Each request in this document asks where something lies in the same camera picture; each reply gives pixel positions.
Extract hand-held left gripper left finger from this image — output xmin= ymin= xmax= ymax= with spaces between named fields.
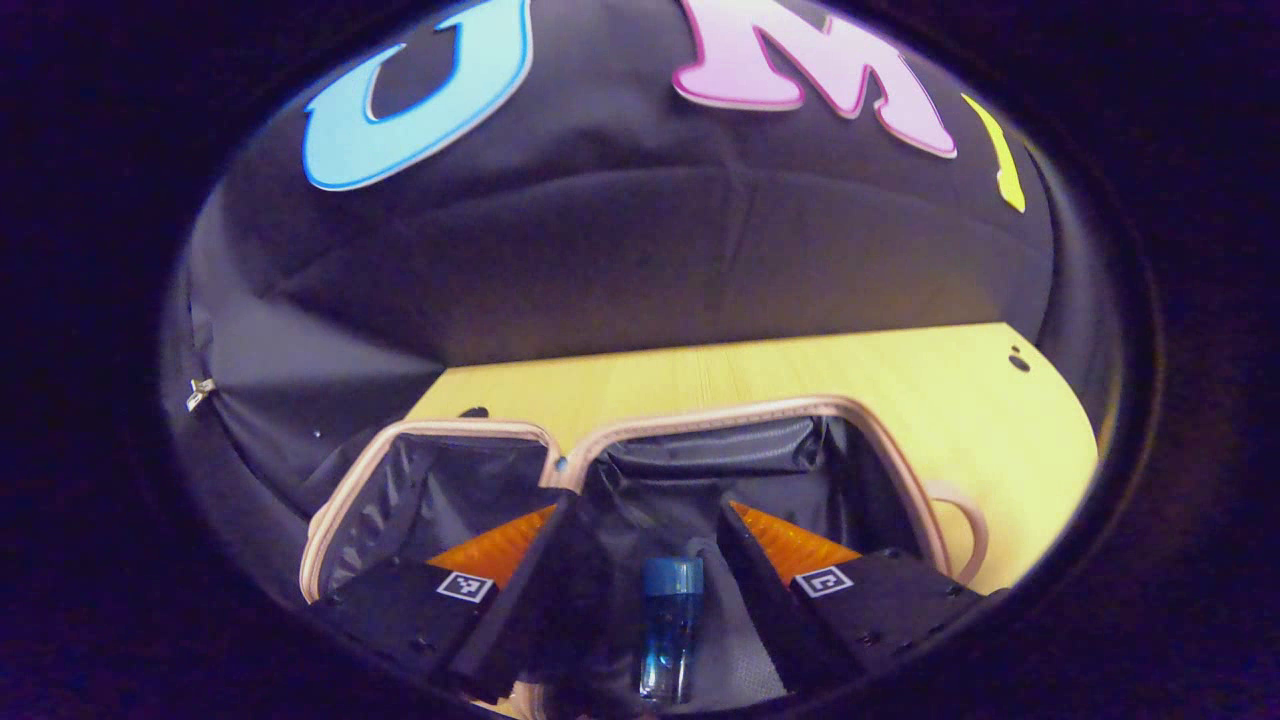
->
xmin=305 ymin=490 xmax=581 ymax=701

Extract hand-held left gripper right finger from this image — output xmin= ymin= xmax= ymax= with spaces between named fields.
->
xmin=716 ymin=498 xmax=986 ymax=696

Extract blue glass bottle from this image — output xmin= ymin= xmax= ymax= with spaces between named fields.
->
xmin=638 ymin=556 xmax=705 ymax=704

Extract pink suitcase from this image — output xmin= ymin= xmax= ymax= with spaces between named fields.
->
xmin=298 ymin=395 xmax=991 ymax=720

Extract black backdrop cloth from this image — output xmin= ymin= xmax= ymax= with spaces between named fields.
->
xmin=160 ymin=0 xmax=1121 ymax=521

